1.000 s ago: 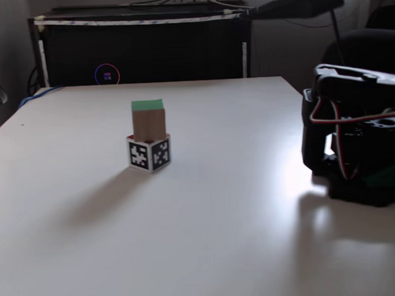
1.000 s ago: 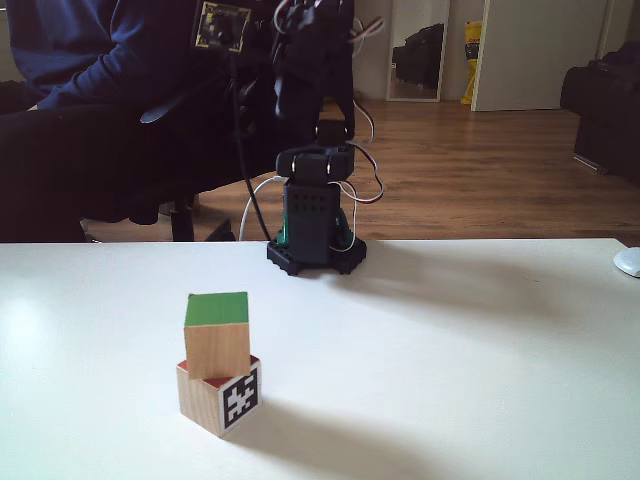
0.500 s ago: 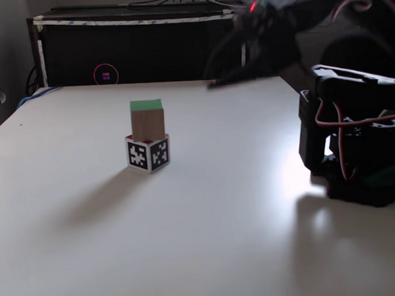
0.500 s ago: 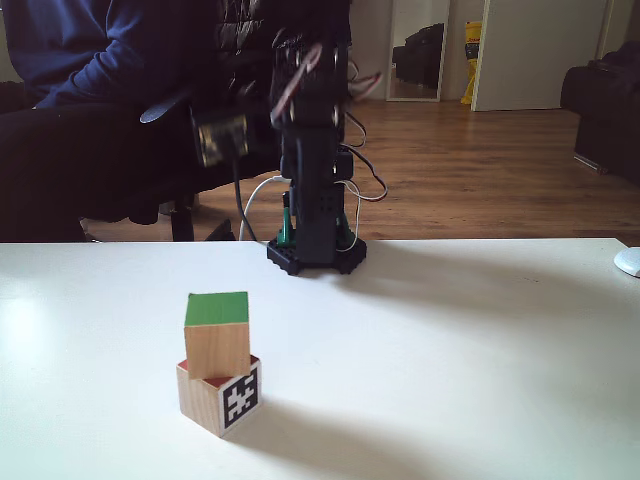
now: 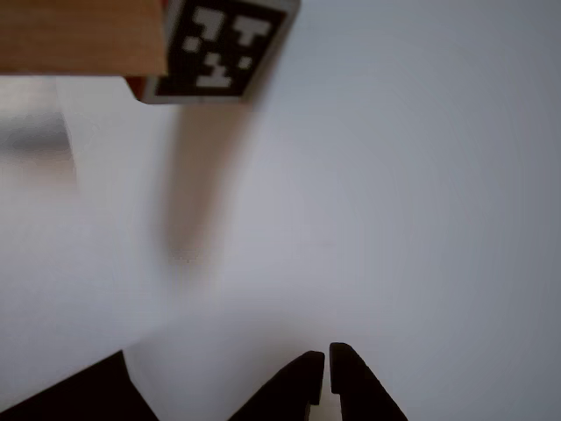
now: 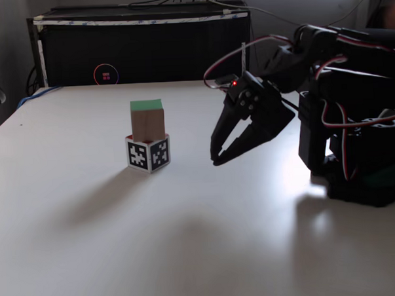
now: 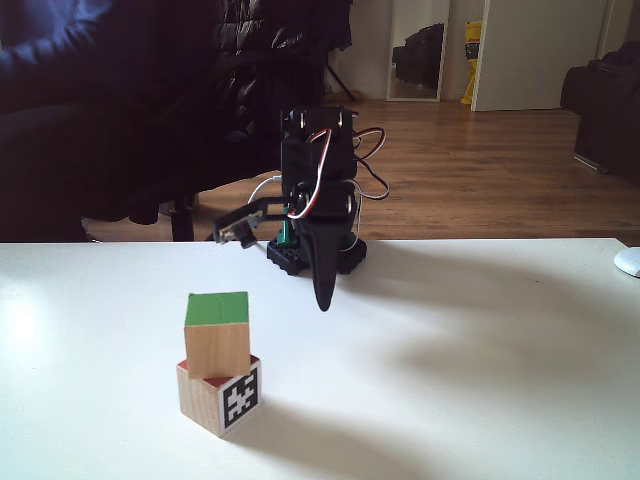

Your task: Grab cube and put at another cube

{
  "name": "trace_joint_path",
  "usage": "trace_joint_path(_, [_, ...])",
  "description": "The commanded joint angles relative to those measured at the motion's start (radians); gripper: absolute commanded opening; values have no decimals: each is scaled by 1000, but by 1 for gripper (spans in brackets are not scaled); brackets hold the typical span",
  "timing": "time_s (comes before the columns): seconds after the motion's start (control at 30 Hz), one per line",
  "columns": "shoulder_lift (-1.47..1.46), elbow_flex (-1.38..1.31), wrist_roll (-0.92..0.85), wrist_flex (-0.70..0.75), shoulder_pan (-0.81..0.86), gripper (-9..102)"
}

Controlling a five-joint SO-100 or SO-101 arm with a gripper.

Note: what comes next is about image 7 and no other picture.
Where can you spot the wooden cube red top marker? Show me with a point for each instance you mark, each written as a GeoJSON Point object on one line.
{"type": "Point", "coordinates": [200, 400]}

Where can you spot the green table clamp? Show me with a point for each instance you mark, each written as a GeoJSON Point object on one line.
{"type": "Point", "coordinates": [286, 235]}

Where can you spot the person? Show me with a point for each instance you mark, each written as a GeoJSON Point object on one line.
{"type": "Point", "coordinates": [75, 125]}

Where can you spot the yellow bag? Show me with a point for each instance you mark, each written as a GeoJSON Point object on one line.
{"type": "Point", "coordinates": [472, 60]}

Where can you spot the black stand leg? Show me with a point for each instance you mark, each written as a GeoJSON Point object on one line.
{"type": "Point", "coordinates": [342, 85]}

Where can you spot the white door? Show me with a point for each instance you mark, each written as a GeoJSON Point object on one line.
{"type": "Point", "coordinates": [535, 50]}

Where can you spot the black sofa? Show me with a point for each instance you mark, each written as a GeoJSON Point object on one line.
{"type": "Point", "coordinates": [605, 120]}

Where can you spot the leaning wall mirror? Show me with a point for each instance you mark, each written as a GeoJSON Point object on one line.
{"type": "Point", "coordinates": [417, 50]}

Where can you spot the black office chair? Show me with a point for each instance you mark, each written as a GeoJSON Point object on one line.
{"type": "Point", "coordinates": [182, 220]}

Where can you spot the white computer mouse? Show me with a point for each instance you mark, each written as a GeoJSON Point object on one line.
{"type": "Point", "coordinates": [629, 261]}

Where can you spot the small board camera on bracket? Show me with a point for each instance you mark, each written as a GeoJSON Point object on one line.
{"type": "Point", "coordinates": [235, 225]}

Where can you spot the wooden cube green top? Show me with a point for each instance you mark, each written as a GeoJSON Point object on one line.
{"type": "Point", "coordinates": [217, 340]}

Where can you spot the black jacket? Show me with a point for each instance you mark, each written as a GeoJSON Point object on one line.
{"type": "Point", "coordinates": [260, 30]}

